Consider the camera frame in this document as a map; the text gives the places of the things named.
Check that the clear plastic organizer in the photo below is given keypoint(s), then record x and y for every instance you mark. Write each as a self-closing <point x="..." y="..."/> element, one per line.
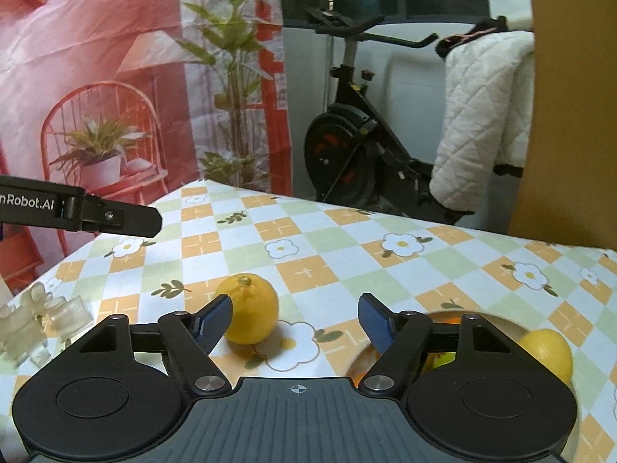
<point x="26" y="328"/>

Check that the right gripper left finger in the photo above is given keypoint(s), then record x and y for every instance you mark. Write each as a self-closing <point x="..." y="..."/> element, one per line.
<point x="169" y="357"/>

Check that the brown wooden board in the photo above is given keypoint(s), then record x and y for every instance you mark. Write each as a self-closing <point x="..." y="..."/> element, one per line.
<point x="568" y="190"/>

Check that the black exercise bike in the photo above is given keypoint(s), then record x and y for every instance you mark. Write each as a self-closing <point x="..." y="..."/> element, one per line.
<point x="352" y="156"/>

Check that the white round plate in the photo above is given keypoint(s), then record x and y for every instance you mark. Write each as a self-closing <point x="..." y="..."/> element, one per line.
<point x="512" y="329"/>

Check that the yellow lemon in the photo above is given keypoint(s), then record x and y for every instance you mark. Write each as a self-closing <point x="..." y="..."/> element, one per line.
<point x="551" y="349"/>
<point x="255" y="308"/>

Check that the black garment on blanket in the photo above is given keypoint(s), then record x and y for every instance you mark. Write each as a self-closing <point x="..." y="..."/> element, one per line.
<point x="484" y="27"/>

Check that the checkered floral tablecloth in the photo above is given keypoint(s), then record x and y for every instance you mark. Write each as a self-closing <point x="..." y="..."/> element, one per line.
<point x="321" y="258"/>

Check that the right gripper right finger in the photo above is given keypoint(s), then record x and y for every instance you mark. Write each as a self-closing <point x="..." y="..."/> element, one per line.
<point x="485" y="359"/>

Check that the white quilted blanket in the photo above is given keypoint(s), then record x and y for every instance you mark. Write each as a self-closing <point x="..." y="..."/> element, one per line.
<point x="489" y="89"/>

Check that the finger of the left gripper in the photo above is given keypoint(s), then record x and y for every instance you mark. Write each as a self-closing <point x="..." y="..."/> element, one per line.
<point x="92" y="214"/>

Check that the red printed backdrop cloth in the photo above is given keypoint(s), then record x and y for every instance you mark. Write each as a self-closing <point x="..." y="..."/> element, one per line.
<point x="132" y="99"/>

